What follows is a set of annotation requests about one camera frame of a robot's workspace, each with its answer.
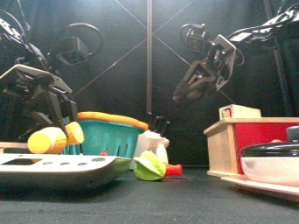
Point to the yellow toy corn piece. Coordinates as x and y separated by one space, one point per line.
47 140
75 133

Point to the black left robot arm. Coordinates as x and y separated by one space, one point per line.
11 43

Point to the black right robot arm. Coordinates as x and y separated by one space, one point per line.
265 29

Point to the wooden toy stove red front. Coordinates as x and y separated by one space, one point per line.
234 143

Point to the green toy corn husk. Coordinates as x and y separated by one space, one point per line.
150 166

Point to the wooden block edge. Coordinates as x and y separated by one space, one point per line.
11 145

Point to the teal basket with orange rim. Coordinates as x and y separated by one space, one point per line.
105 138

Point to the small wooden box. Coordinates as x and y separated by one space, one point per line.
239 112

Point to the tiny red toy knob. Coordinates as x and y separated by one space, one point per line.
103 153

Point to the white knife block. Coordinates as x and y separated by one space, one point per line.
151 143

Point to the small red toy piece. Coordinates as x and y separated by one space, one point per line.
174 170

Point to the white pot with black lid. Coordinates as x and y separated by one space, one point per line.
273 163

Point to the wooden tray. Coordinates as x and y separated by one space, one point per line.
265 183

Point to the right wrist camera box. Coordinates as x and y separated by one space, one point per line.
195 39

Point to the grey vertical frame pole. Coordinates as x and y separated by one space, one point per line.
150 58

